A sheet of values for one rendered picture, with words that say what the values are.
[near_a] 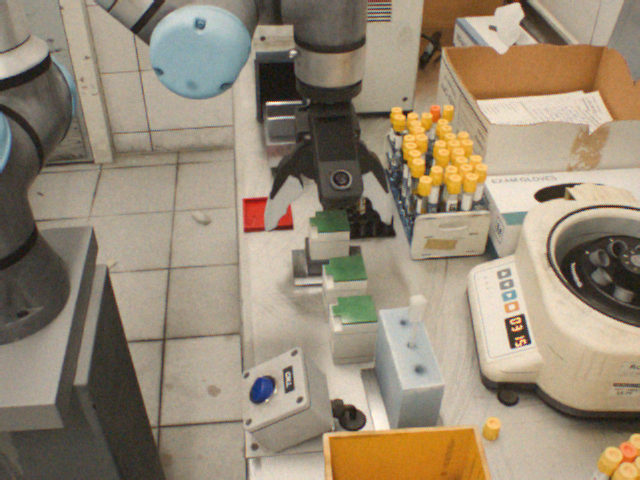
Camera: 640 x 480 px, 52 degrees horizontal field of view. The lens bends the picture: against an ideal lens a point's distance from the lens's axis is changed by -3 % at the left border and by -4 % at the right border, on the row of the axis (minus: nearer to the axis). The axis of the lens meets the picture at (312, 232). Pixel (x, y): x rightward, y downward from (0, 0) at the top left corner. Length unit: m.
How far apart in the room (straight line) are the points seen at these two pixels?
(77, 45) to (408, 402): 2.08
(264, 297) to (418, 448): 0.31
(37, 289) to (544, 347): 0.54
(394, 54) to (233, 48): 0.64
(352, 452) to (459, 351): 0.23
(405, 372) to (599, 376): 0.20
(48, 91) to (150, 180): 1.82
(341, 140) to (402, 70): 0.46
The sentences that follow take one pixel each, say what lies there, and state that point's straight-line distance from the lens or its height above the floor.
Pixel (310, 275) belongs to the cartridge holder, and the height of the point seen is 0.89.
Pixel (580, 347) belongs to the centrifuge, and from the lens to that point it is 0.69.
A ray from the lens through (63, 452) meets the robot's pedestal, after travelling 0.91.
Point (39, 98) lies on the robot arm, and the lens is 0.80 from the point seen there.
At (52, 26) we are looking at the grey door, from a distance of 2.53.
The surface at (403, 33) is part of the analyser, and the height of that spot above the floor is 1.02.
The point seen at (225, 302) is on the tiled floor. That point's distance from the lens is 2.07.
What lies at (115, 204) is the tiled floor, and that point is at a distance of 2.52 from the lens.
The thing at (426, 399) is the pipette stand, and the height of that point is 0.96.
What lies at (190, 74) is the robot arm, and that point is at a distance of 0.55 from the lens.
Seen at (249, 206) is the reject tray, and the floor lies 0.88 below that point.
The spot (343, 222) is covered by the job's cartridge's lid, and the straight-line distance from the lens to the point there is 0.82.
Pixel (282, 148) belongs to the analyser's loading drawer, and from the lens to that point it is 1.01.
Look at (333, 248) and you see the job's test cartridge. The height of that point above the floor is 0.93.
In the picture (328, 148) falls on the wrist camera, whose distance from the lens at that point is 0.71.
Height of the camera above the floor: 1.47
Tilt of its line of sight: 40 degrees down
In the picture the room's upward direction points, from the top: straight up
